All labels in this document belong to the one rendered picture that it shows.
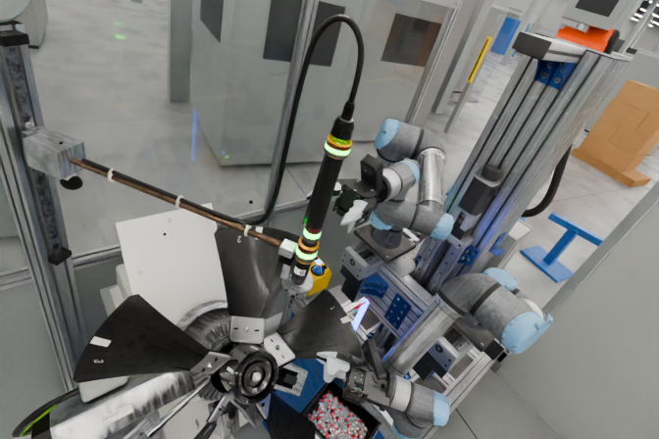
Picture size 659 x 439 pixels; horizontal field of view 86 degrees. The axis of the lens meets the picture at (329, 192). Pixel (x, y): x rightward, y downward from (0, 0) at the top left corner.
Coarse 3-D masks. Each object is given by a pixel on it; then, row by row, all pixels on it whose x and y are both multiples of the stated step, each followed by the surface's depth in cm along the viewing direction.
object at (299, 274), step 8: (352, 104) 56; (344, 112) 57; (352, 112) 57; (336, 120) 58; (344, 120) 57; (352, 120) 58; (336, 128) 58; (344, 128) 57; (352, 128) 58; (336, 136) 58; (344, 136) 58; (296, 264) 75; (296, 272) 76; (304, 272) 76; (296, 280) 77; (304, 280) 78
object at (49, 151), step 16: (32, 128) 80; (32, 144) 77; (48, 144) 78; (64, 144) 79; (80, 144) 81; (32, 160) 79; (48, 160) 78; (64, 160) 79; (80, 160) 83; (64, 176) 80
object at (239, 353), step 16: (224, 352) 89; (240, 352) 85; (256, 352) 84; (224, 368) 84; (240, 368) 81; (256, 368) 84; (272, 368) 86; (224, 384) 84; (240, 384) 81; (256, 384) 84; (272, 384) 85; (240, 400) 80; (256, 400) 82
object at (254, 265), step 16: (224, 240) 92; (256, 240) 92; (224, 256) 92; (240, 256) 91; (256, 256) 91; (272, 256) 92; (224, 272) 91; (240, 272) 91; (256, 272) 90; (272, 272) 91; (240, 288) 91; (256, 288) 90; (272, 288) 90; (240, 304) 90; (256, 304) 89; (272, 304) 89
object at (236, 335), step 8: (232, 320) 91; (240, 320) 90; (248, 320) 90; (256, 320) 89; (264, 320) 89; (232, 328) 90; (240, 328) 90; (256, 328) 89; (232, 336) 90; (240, 336) 90; (248, 336) 89; (256, 336) 89
